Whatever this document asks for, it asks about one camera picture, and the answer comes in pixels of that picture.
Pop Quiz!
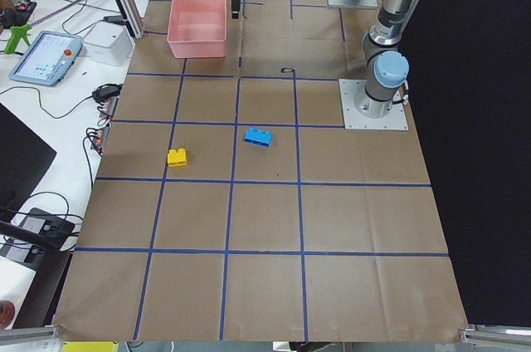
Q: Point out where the blue toy block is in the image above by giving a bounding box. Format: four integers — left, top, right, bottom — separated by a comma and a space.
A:
244, 127, 273, 148

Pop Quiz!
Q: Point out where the brown paper table cover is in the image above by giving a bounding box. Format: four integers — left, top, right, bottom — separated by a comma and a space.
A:
55, 0, 466, 342

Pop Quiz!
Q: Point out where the white square box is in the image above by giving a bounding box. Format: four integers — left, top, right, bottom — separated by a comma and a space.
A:
83, 21, 133, 66

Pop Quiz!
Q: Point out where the yellow toy block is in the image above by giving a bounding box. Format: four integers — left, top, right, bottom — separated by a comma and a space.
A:
167, 148, 188, 168

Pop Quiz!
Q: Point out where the green plastic clamp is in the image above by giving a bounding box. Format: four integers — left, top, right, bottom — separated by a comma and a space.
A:
4, 24, 32, 55

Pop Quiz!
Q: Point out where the pink plastic box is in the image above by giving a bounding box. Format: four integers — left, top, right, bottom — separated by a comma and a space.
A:
167, 0, 227, 59

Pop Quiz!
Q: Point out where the teach pendant tablet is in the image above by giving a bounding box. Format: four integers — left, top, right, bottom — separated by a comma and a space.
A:
8, 31, 83, 86

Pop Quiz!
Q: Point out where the black power adapter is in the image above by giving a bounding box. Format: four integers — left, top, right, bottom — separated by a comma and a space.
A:
91, 83, 123, 103

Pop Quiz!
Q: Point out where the black monitor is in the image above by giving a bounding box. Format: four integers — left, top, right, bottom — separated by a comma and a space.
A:
1, 105, 56, 211

